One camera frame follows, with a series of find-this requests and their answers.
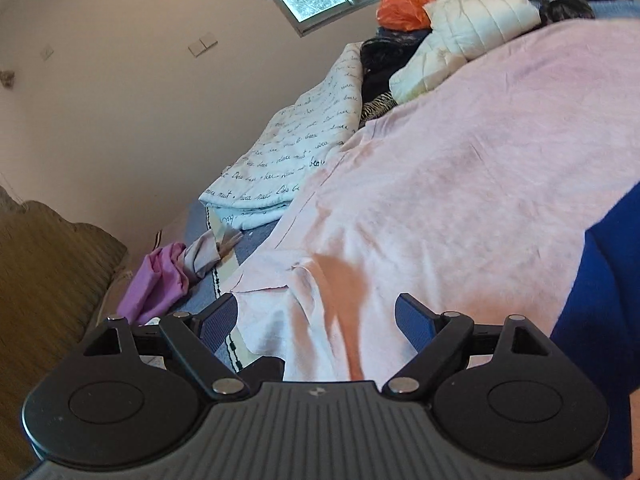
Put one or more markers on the brown padded headboard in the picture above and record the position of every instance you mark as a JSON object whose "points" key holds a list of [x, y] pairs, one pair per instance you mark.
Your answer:
{"points": [[45, 270]]}

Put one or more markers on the white puffer jacket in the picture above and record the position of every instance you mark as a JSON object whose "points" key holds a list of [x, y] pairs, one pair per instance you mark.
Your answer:
{"points": [[470, 20]]}

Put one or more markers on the dark patterned knit cloth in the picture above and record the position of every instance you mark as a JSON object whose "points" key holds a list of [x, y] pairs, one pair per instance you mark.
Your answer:
{"points": [[565, 7]]}

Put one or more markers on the black clothes pile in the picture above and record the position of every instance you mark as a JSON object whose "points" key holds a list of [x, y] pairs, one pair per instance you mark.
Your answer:
{"points": [[385, 60]]}

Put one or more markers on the white script-print quilt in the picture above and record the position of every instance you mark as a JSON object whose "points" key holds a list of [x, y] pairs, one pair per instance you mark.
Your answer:
{"points": [[295, 145]]}

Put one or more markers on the zebra-print cloth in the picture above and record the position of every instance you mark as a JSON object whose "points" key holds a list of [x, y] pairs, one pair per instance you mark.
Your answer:
{"points": [[377, 107]]}

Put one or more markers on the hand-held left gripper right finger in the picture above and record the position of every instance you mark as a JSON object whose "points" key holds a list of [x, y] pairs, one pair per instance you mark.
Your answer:
{"points": [[413, 321]]}

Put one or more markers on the grey lilac cloth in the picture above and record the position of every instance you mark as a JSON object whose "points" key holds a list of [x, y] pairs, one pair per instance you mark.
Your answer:
{"points": [[205, 255]]}

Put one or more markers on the pink floral blanket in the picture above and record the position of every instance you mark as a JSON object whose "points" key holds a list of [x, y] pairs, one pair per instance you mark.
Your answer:
{"points": [[450, 160]]}

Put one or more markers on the wall light switch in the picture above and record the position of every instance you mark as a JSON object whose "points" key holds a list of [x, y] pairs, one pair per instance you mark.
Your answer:
{"points": [[203, 43]]}

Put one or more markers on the blue striped bed sheet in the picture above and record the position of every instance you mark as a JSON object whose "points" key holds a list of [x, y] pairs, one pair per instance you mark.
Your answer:
{"points": [[250, 240]]}

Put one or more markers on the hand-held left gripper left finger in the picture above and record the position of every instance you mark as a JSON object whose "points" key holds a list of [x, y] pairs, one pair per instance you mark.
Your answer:
{"points": [[220, 321]]}

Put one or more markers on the dark blue cloth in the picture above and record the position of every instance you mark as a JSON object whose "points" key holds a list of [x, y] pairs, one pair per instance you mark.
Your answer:
{"points": [[605, 310]]}

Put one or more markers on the purple cloth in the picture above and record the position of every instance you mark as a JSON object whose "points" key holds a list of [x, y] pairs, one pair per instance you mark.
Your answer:
{"points": [[155, 280]]}

